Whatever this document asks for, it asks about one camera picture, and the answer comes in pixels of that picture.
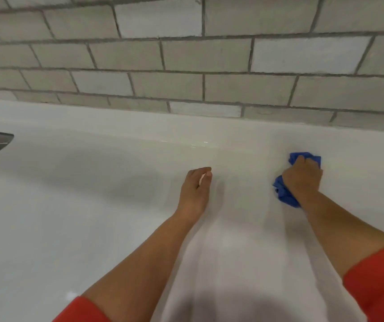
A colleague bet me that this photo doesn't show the person's left hand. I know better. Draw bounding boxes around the person's left hand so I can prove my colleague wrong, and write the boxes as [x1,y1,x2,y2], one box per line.
[173,166,213,225]

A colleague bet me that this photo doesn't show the person's right hand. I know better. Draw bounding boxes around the person's right hand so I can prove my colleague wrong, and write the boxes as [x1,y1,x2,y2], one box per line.
[281,155,324,202]

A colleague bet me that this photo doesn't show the blue cloth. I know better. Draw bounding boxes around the blue cloth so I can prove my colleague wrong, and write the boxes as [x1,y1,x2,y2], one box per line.
[272,152,322,209]

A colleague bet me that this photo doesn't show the person's left forearm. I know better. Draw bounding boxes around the person's left forearm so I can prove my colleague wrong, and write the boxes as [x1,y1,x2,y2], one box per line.
[83,214,192,322]

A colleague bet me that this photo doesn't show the person's right forearm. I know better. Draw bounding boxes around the person's right forearm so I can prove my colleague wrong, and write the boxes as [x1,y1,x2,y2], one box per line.
[294,189,384,277]

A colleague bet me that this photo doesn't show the white countertop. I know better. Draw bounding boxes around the white countertop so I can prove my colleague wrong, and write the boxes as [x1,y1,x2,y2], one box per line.
[0,98,384,322]

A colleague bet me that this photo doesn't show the red sleeve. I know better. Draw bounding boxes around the red sleeve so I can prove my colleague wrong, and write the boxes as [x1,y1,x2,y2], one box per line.
[343,244,384,322]
[52,296,110,322]

